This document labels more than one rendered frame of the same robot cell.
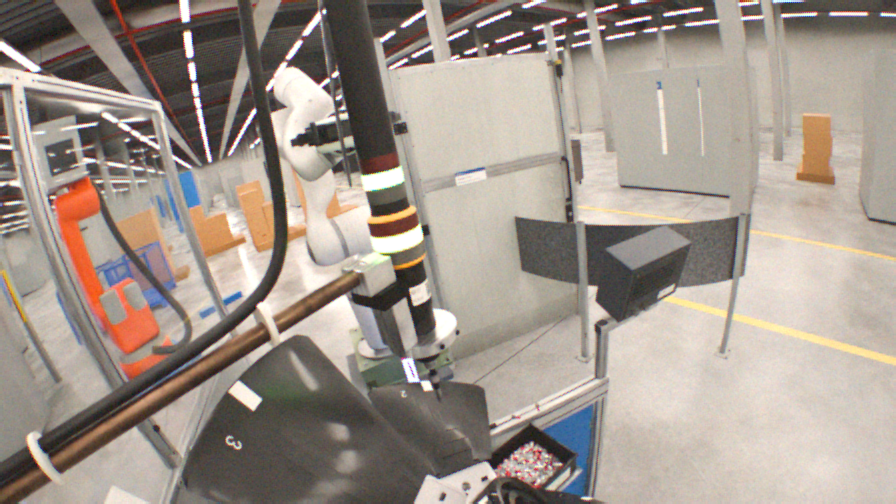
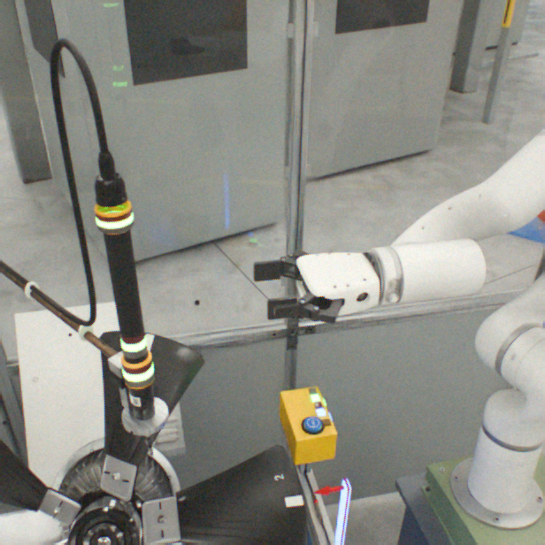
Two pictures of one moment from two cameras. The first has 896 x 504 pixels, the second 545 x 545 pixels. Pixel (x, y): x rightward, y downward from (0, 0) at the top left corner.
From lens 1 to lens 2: 92 cm
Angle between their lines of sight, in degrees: 81
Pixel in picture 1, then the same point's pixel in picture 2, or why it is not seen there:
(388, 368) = (443, 501)
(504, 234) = not seen: outside the picture
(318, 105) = (486, 208)
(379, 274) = (113, 367)
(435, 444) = (211, 501)
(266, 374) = (164, 348)
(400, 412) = (254, 474)
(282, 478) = not seen: hidden behind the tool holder
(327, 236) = (492, 337)
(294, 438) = not seen: hidden behind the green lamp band
